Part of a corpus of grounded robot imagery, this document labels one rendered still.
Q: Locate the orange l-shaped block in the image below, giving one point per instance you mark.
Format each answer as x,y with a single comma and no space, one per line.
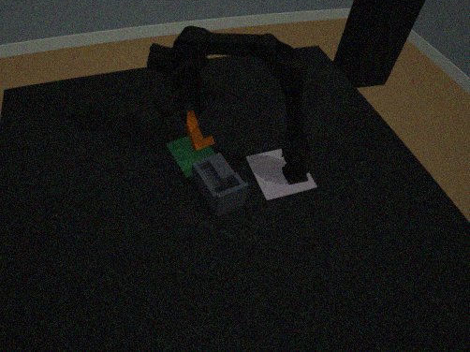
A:
194,134

